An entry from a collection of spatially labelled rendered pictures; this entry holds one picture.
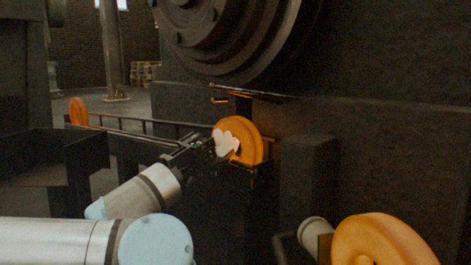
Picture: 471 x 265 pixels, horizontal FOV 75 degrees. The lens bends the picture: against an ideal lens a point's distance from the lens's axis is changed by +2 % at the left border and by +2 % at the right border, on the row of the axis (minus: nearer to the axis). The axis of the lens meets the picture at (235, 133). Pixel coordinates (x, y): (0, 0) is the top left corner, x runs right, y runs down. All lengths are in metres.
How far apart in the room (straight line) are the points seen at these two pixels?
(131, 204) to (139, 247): 0.18
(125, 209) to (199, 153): 0.18
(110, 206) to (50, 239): 0.16
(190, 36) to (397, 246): 0.52
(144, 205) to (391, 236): 0.41
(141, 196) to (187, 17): 0.38
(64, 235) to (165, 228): 0.12
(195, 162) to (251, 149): 0.14
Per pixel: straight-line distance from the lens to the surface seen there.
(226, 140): 0.71
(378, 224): 0.37
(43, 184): 1.05
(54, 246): 0.45
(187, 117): 1.01
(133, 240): 0.42
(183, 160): 0.64
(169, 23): 0.73
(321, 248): 0.46
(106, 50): 7.61
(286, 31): 0.60
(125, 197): 0.59
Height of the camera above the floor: 0.95
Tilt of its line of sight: 14 degrees down
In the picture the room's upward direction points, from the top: straight up
